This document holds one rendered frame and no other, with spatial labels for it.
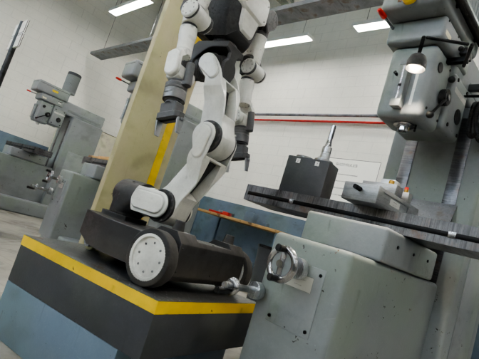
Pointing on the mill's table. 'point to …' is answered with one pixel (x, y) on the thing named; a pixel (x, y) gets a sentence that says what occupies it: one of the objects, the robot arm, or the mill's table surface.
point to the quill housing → (415, 90)
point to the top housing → (417, 10)
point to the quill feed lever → (440, 101)
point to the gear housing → (413, 32)
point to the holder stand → (308, 176)
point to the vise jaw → (388, 187)
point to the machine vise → (378, 198)
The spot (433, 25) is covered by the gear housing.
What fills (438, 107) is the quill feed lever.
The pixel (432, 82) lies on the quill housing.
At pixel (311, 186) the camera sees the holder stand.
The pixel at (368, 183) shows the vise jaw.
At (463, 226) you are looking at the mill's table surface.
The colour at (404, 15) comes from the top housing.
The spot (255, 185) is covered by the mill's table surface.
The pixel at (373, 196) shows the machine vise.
